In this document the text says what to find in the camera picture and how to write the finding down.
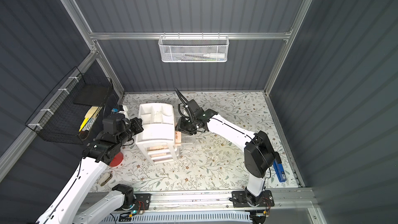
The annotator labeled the yellow sticky notes pad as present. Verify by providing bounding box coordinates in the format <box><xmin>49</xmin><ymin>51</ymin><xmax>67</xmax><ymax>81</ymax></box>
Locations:
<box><xmin>85</xmin><ymin>106</ymin><xmax>98</xmax><ymax>118</ymax></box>

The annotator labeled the white wire mesh basket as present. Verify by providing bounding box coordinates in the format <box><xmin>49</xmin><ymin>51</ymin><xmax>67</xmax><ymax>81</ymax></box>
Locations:
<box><xmin>158</xmin><ymin>36</ymin><xmax>230</xmax><ymax>63</ymax></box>

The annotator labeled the beige eraser block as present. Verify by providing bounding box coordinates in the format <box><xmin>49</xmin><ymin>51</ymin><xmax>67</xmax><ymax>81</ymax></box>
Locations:
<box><xmin>97</xmin><ymin>172</ymin><xmax>113</xmax><ymax>186</ymax></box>

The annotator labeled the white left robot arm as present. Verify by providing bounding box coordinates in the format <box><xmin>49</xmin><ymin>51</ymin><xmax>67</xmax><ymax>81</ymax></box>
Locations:
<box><xmin>36</xmin><ymin>112</ymin><xmax>144</xmax><ymax>224</ymax></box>

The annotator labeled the white desk drawer organizer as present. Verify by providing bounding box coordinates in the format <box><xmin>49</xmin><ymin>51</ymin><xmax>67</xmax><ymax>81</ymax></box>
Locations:
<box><xmin>135</xmin><ymin>103</ymin><xmax>179</xmax><ymax>165</ymax></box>

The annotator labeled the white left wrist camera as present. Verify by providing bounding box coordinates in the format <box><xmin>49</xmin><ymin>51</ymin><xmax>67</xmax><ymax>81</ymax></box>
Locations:
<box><xmin>111</xmin><ymin>105</ymin><xmax>130</xmax><ymax>119</ymax></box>

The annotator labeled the black notebook in basket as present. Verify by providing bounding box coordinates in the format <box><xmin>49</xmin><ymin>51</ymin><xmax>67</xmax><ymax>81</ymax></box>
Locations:
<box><xmin>73</xmin><ymin>85</ymin><xmax>108</xmax><ymax>107</ymax></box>

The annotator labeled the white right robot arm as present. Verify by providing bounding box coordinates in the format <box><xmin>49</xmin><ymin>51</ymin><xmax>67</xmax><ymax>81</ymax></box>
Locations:
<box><xmin>176</xmin><ymin>99</ymin><xmax>286</xmax><ymax>205</ymax></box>

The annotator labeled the blue stapler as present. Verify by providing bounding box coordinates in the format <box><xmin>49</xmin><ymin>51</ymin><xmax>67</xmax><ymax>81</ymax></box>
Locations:
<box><xmin>273</xmin><ymin>160</ymin><xmax>287</xmax><ymax>183</ymax></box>

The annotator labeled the clear plastic drawer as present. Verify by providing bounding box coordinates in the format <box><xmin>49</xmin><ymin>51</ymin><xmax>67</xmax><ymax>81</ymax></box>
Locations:
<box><xmin>174</xmin><ymin>132</ymin><xmax>197</xmax><ymax>148</ymax></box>

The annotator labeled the white marker in basket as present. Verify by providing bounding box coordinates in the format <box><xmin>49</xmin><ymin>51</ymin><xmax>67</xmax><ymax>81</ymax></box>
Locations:
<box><xmin>203</xmin><ymin>53</ymin><xmax>226</xmax><ymax>60</ymax></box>

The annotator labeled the black right camera cable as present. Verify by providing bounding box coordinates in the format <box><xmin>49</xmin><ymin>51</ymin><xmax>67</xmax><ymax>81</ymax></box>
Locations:
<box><xmin>175</xmin><ymin>88</ymin><xmax>192</xmax><ymax>116</ymax></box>

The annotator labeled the black wire wall basket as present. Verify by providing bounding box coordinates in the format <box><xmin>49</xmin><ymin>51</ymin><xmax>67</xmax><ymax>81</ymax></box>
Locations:
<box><xmin>25</xmin><ymin>67</ymin><xmax>114</xmax><ymax>145</ymax></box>

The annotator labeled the red pencil cup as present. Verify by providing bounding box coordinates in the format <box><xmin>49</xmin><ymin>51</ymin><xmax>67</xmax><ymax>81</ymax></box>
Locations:
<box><xmin>109</xmin><ymin>152</ymin><xmax>124</xmax><ymax>168</ymax></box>

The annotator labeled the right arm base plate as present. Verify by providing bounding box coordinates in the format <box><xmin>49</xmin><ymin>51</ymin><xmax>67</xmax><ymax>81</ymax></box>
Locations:
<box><xmin>229</xmin><ymin>190</ymin><xmax>275</xmax><ymax>208</ymax></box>

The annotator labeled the pink postcards stack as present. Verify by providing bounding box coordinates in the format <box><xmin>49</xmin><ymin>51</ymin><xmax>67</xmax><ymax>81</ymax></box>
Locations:
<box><xmin>175</xmin><ymin>131</ymin><xmax>182</xmax><ymax>146</ymax></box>

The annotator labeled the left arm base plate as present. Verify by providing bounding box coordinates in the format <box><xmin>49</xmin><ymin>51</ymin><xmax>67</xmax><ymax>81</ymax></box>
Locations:
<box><xmin>121</xmin><ymin>194</ymin><xmax>152</xmax><ymax>212</ymax></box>

